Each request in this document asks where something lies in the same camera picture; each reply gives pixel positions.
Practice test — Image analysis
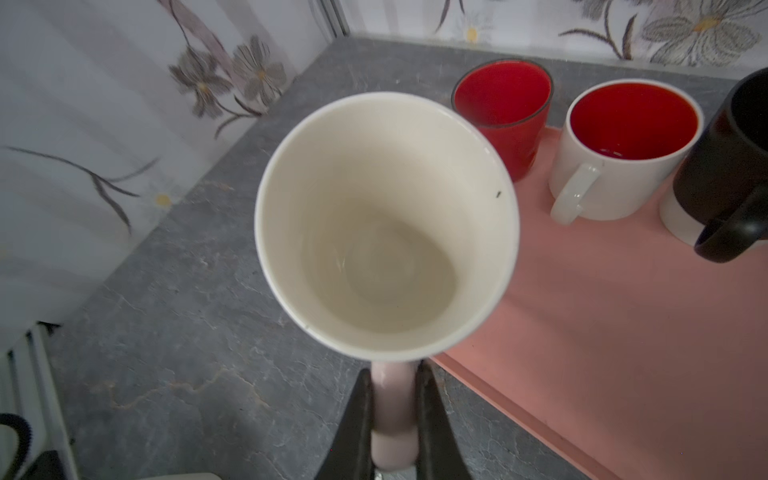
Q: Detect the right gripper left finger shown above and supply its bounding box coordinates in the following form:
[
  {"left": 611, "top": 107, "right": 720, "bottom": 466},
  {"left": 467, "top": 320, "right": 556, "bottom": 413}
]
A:
[{"left": 315, "top": 368, "right": 375, "bottom": 480}]

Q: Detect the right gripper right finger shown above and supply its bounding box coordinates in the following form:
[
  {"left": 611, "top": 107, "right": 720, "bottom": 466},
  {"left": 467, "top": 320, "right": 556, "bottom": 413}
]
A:
[{"left": 415, "top": 361, "right": 472, "bottom": 480}]

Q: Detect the pink plastic tray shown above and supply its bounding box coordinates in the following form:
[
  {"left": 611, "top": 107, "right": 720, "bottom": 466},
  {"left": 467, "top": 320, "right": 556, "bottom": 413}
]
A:
[{"left": 436, "top": 128, "right": 767, "bottom": 479}]

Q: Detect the pale pink mug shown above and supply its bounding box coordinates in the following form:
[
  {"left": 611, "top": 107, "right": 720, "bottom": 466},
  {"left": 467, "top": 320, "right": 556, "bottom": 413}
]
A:
[{"left": 254, "top": 92, "right": 520, "bottom": 472}]

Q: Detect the white mug red inside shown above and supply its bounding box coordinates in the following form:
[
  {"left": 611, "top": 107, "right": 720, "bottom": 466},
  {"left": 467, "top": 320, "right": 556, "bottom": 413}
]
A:
[{"left": 549, "top": 79, "right": 705, "bottom": 225}]

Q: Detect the red mug black handle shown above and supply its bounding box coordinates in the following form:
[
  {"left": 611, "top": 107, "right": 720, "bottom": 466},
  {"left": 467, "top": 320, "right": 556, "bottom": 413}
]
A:
[{"left": 451, "top": 59, "right": 554, "bottom": 182}]

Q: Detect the black mug white base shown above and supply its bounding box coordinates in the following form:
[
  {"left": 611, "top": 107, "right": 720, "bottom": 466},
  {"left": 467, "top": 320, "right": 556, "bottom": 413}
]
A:
[{"left": 659, "top": 69, "right": 767, "bottom": 263}]

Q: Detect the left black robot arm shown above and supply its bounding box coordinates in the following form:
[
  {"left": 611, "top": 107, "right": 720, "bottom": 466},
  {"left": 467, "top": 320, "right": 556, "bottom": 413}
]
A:
[{"left": 1, "top": 413, "right": 66, "bottom": 480}]

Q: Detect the left aluminium corner post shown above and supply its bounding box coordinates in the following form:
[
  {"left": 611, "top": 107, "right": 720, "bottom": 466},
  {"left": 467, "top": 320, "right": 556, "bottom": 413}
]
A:
[{"left": 318, "top": 0, "right": 350, "bottom": 38}]

